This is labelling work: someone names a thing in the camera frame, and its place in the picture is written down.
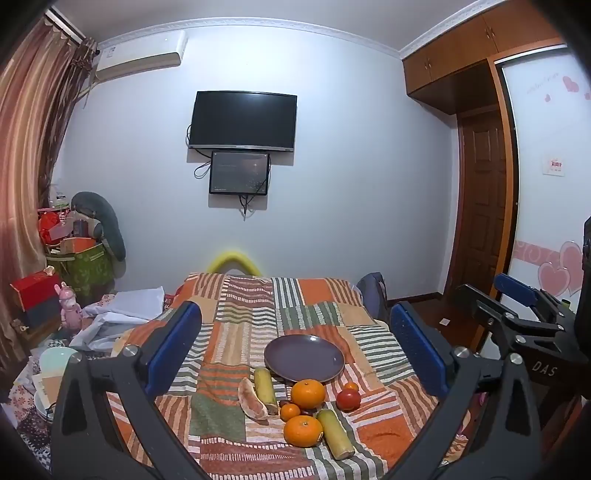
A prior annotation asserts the dark purple plate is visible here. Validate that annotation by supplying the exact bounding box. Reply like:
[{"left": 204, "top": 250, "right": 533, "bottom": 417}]
[{"left": 264, "top": 335, "right": 345, "bottom": 385}]

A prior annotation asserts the grey plush toy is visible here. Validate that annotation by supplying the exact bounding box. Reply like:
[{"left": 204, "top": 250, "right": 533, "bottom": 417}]
[{"left": 70, "top": 191, "right": 126, "bottom": 261}]

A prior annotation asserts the blue backpack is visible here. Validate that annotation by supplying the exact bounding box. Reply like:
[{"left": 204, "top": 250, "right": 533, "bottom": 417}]
[{"left": 355, "top": 272, "right": 389, "bottom": 321}]

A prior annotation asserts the large orange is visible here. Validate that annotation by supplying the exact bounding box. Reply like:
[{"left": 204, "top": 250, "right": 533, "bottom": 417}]
[
  {"left": 283, "top": 415, "right": 324, "bottom": 448},
  {"left": 290, "top": 379, "right": 327, "bottom": 410}
]

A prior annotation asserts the striped pink curtain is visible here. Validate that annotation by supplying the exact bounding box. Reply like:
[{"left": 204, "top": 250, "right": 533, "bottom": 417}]
[{"left": 0, "top": 18, "right": 79, "bottom": 370}]

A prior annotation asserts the wooden overhead cabinet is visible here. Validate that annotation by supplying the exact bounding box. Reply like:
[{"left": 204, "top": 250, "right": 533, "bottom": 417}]
[{"left": 402, "top": 0, "right": 568, "bottom": 116}]

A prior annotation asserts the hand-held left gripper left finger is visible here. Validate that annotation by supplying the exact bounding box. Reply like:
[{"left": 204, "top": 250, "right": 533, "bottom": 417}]
[{"left": 50, "top": 300, "right": 204, "bottom": 480}]

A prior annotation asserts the pink rabbit toy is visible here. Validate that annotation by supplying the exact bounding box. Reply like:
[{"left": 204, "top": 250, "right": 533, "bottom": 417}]
[{"left": 54, "top": 281, "right": 84, "bottom": 330}]

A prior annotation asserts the striped patchwork blanket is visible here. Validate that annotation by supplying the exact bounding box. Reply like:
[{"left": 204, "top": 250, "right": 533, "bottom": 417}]
[{"left": 106, "top": 272, "right": 472, "bottom": 480}]

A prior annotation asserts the sugarcane piece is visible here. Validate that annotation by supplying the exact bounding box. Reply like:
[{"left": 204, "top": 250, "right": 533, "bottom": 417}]
[
  {"left": 254, "top": 368, "right": 279, "bottom": 415},
  {"left": 316, "top": 409, "right": 356, "bottom": 461}
]

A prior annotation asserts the green patterned box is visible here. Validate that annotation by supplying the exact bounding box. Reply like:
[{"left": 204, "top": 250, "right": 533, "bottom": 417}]
[{"left": 46, "top": 242, "right": 116, "bottom": 296}]

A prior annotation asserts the brown wooden door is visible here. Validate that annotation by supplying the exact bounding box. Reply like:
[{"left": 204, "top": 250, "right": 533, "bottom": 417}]
[{"left": 457, "top": 111, "right": 509, "bottom": 296}]

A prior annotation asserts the red flat box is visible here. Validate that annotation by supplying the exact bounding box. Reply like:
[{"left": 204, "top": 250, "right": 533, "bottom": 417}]
[{"left": 10, "top": 272, "right": 63, "bottom": 311}]

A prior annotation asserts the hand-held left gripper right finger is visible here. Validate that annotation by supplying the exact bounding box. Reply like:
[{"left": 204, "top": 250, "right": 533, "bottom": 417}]
[{"left": 389, "top": 301, "right": 543, "bottom": 480}]

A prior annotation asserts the small black monitor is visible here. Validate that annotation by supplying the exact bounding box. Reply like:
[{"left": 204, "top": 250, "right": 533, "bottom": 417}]
[{"left": 209, "top": 151, "right": 271, "bottom": 195}]

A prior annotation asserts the pale teal bowl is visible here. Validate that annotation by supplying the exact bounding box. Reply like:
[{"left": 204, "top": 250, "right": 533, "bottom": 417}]
[{"left": 39, "top": 347, "right": 81, "bottom": 376}]

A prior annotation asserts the white heart-print wardrobe door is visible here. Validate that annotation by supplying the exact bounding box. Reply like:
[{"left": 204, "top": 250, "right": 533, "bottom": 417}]
[{"left": 501, "top": 44, "right": 591, "bottom": 315}]

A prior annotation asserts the dark brown curtain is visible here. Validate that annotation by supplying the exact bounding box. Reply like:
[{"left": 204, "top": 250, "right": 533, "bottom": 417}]
[{"left": 46, "top": 37, "right": 99, "bottom": 195}]

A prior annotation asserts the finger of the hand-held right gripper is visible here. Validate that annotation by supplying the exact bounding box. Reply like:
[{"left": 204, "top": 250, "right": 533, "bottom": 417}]
[
  {"left": 493, "top": 273, "right": 580, "bottom": 324},
  {"left": 455, "top": 284, "right": 575, "bottom": 358}
]

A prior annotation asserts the white air conditioner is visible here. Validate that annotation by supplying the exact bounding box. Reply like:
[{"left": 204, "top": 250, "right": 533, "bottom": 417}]
[{"left": 95, "top": 30, "right": 188, "bottom": 84}]

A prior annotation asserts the white cloth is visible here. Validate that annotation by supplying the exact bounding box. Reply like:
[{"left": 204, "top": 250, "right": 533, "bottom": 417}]
[{"left": 69, "top": 286, "right": 166, "bottom": 352}]

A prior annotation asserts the black wall television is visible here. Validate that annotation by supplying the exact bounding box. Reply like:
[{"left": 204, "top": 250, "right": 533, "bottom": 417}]
[{"left": 187, "top": 91, "right": 297, "bottom": 152}]

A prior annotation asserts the red tomato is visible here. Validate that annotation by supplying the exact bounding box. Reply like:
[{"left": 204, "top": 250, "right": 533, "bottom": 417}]
[{"left": 335, "top": 388, "right": 361, "bottom": 412}]

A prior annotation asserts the red gift bag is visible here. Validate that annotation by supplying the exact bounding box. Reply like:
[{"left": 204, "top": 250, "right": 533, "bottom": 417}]
[{"left": 38, "top": 210, "right": 75, "bottom": 245}]

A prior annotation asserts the yellow foam tube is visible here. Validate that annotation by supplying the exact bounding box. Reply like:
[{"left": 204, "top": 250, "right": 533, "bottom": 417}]
[{"left": 206, "top": 250, "right": 264, "bottom": 278}]

